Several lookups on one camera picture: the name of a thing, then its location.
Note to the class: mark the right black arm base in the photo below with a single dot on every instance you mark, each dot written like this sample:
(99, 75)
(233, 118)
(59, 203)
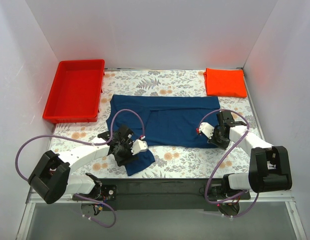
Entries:
(216, 192)

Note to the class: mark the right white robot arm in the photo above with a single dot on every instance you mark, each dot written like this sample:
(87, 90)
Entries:
(269, 166)

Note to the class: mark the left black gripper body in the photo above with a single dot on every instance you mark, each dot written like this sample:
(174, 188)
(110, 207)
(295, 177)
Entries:
(125, 157)

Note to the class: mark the navy blue t shirt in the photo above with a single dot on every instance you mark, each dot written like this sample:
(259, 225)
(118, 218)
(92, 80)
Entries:
(165, 120)

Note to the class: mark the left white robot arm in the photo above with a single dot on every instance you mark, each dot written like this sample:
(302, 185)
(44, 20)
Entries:
(53, 176)

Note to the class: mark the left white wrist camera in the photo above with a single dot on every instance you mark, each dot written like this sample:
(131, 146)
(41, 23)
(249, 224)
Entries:
(139, 146)

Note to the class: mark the floral patterned table mat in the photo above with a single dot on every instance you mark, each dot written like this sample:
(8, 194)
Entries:
(170, 161)

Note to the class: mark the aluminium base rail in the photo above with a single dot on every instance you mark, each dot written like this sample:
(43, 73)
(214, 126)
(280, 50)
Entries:
(276, 196)

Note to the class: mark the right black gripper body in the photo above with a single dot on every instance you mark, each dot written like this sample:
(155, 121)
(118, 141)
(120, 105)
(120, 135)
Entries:
(220, 139)

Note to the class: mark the folded orange t shirt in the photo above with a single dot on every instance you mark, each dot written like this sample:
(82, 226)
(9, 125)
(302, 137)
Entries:
(225, 83)

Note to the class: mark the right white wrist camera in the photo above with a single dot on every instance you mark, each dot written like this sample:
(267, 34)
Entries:
(206, 129)

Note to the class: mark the red plastic tray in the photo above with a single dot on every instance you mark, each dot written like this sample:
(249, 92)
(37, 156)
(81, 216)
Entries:
(75, 92)

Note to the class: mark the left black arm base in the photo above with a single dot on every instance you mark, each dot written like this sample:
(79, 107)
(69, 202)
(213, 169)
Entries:
(104, 192)

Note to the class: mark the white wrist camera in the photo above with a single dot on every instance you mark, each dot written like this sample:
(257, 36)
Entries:
(206, 129)
(139, 146)

